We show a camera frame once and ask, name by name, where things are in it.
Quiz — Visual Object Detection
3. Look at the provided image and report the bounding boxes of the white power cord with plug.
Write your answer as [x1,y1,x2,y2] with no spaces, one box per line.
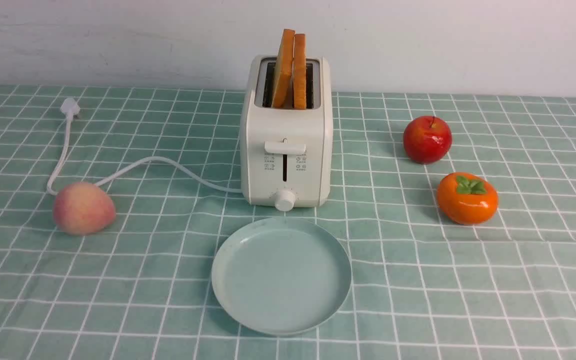
[46,97,243,196]

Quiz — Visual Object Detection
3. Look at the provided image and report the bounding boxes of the orange persimmon with leaves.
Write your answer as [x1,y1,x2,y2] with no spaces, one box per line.
[436,172,499,226]

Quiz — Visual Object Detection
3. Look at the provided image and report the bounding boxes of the light green round plate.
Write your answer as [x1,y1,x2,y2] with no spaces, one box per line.
[211,217,353,337]

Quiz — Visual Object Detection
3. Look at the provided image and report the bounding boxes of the green checkered tablecloth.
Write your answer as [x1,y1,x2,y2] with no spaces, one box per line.
[0,84,576,360]

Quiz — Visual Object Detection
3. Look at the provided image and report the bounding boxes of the toast slice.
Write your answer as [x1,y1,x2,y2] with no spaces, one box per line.
[270,28,296,109]
[293,33,307,110]

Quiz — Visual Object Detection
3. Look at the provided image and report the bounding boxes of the red apple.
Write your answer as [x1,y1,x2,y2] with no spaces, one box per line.
[403,115,453,165]

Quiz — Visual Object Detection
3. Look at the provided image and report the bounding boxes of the white two-slot toaster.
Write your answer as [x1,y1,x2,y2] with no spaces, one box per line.
[238,55,334,212]

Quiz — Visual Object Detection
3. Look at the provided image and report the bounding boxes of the pink peach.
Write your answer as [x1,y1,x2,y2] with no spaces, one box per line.
[52,181,116,236]

